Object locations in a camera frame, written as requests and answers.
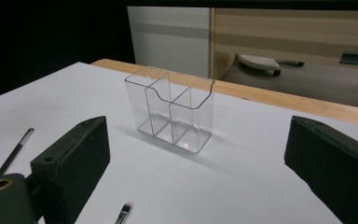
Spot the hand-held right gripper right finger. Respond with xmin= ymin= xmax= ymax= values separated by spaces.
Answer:
xmin=283 ymin=115 xmax=358 ymax=224

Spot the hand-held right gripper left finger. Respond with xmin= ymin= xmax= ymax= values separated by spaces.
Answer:
xmin=30 ymin=115 xmax=112 ymax=224

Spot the black makeup brush silver ferrule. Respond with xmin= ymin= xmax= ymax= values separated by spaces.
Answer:
xmin=0 ymin=127 xmax=34 ymax=178
xmin=114 ymin=202 xmax=134 ymax=224

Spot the clear acrylic divided organizer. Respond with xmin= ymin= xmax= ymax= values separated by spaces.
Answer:
xmin=124 ymin=65 xmax=215 ymax=155

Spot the white table mat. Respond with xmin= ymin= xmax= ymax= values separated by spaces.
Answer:
xmin=0 ymin=61 xmax=358 ymax=224

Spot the light wooden panel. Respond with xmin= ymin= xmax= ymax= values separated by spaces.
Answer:
xmin=209 ymin=7 xmax=358 ymax=80

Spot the white cabinet panel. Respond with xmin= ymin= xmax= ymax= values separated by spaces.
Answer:
xmin=127 ymin=6 xmax=212 ymax=79

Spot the grey handle with black tip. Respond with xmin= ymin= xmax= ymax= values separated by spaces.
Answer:
xmin=276 ymin=60 xmax=306 ymax=68

